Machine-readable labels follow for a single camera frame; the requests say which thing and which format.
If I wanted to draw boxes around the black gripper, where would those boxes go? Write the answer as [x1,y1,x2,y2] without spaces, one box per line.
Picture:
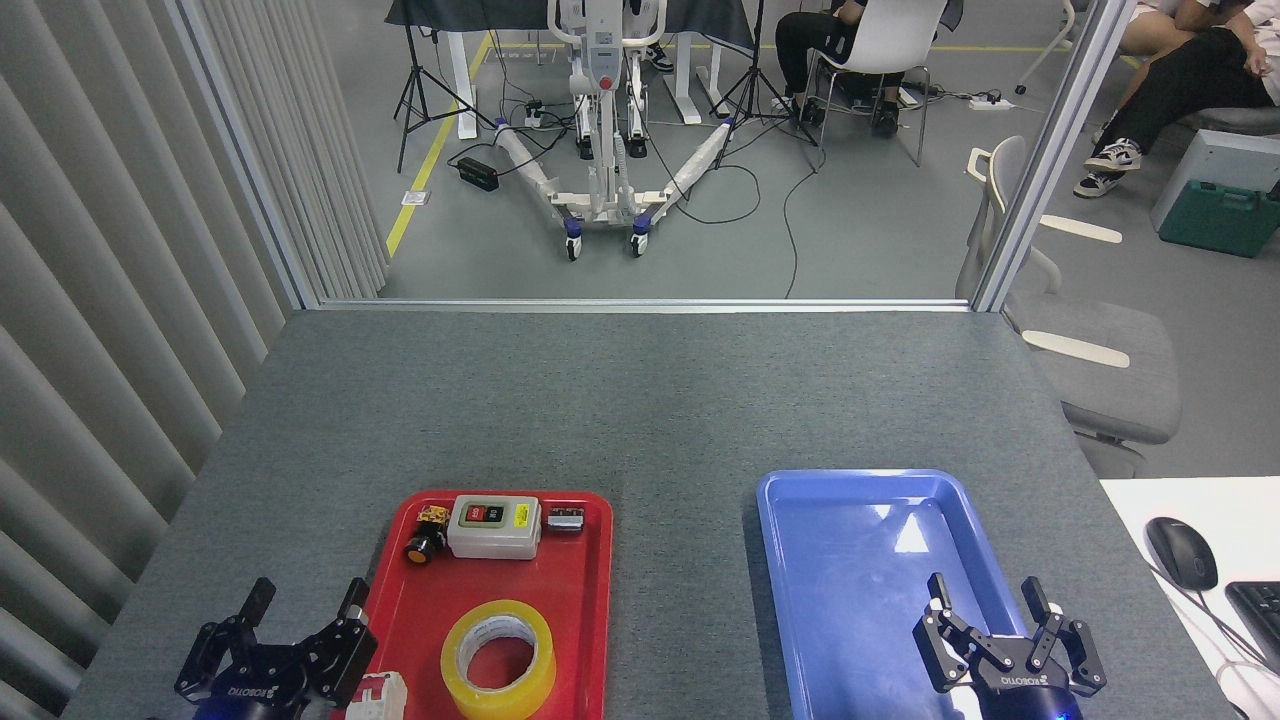
[175,577,380,720]
[912,573,1108,720]

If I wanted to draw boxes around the yellow roll of tape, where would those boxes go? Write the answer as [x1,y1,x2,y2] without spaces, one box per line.
[440,599,557,720]

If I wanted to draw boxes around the white and red breaker block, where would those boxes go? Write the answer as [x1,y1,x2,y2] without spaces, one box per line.
[345,671,408,720]

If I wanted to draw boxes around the blue plastic tray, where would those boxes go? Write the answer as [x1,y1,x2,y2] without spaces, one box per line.
[756,469,1063,720]

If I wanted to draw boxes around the black and yellow push button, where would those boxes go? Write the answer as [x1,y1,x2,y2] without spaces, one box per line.
[404,506,451,567]

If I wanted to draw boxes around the black computer mouse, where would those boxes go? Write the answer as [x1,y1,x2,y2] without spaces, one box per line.
[1145,516,1219,592]

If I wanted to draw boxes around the black keyboard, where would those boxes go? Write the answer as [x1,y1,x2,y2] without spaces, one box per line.
[1225,580,1280,674]

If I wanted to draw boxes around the white side table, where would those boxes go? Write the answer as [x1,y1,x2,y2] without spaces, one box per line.
[1100,477,1280,720]

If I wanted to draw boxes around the red plastic tray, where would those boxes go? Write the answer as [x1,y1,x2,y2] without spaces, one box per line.
[345,489,614,720]

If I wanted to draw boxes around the grey office chair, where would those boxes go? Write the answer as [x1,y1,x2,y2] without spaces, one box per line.
[955,135,1183,479]

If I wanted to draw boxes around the grey vertical blinds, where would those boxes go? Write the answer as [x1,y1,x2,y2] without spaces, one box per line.
[0,0,391,720]

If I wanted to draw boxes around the green plastic case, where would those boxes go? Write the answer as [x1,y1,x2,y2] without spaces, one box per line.
[1159,178,1280,259]

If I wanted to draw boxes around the black tripod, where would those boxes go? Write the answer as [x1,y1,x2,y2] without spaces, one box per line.
[712,0,821,171]
[393,20,496,173]

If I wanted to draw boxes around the person with black white sneakers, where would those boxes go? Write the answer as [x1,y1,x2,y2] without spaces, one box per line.
[1073,0,1280,199]

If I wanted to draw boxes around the white stand on wheels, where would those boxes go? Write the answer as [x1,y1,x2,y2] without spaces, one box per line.
[492,0,736,261]

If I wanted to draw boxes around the white chair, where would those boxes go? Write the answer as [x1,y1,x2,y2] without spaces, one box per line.
[805,0,949,167]

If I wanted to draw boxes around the person in white chair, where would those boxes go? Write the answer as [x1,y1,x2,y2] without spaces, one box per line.
[772,0,966,137]

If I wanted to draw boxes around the desk with dark cloth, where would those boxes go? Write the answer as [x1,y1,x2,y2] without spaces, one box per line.
[385,0,757,141]

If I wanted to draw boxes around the mouse cable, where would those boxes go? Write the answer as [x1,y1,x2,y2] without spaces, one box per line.
[1150,565,1280,673]

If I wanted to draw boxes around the grey two-button switch box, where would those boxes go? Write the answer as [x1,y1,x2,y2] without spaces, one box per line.
[447,495,542,561]

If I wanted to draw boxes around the black floor cable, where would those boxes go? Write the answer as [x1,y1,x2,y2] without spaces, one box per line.
[782,140,831,299]

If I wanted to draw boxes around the silver frame post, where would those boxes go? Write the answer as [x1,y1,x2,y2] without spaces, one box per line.
[972,0,1137,313]
[165,0,323,311]

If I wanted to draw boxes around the silver frame rail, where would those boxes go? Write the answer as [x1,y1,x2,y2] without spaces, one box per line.
[318,297,973,314]

